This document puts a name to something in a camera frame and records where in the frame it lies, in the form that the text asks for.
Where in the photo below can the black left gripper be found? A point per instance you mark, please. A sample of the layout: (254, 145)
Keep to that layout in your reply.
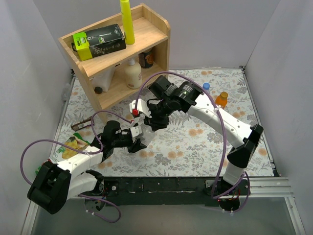
(133, 143)

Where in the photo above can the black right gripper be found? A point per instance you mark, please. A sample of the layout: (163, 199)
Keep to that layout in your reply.
(151, 120)

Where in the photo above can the small blue bottle cap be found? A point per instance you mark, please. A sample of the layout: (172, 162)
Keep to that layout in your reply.
(206, 86)

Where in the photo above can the blue label water bottle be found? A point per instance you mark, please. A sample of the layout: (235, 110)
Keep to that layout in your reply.
(206, 91)

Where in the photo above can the orange juice bottle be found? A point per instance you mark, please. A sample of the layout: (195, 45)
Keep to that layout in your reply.
(221, 102)

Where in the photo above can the orange bottle cap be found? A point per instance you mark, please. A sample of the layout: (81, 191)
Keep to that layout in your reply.
(224, 95)

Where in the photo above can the clear plastic cup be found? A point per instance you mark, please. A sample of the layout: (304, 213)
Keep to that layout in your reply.
(148, 134)

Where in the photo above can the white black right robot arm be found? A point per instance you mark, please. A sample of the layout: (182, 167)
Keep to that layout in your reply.
(194, 100)

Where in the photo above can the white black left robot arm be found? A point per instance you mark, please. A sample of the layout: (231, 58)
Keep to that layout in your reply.
(56, 183)

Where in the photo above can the cream lotion pump bottle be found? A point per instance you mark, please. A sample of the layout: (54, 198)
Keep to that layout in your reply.
(133, 76)

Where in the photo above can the yellow tall bottle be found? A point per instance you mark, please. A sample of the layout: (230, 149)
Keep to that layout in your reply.
(127, 22)

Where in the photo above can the floral patterned table mat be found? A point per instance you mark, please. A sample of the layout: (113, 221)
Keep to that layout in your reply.
(188, 146)

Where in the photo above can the brown chocolate bar wrapper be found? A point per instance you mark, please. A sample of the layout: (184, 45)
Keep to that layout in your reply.
(81, 125)

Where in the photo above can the dark jar on shelf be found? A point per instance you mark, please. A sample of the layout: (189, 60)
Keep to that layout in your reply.
(146, 59)

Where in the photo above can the white jug black cap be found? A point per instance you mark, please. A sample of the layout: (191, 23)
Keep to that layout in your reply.
(101, 82)

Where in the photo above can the chips snack bag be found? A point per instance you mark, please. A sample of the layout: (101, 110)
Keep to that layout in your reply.
(75, 141)

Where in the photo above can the wooden shelf unit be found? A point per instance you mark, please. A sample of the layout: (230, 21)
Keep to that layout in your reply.
(151, 31)

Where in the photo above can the black green product box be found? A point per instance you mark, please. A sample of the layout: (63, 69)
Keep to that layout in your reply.
(98, 42)

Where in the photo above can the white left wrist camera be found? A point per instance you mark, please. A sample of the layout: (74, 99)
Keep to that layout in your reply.
(136, 130)

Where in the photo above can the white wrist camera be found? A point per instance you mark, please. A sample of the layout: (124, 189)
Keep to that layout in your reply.
(138, 107)
(136, 130)

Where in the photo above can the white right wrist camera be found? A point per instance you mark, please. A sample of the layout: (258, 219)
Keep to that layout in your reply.
(138, 107)

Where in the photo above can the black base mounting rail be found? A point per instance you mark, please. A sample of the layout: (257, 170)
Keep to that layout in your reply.
(131, 191)

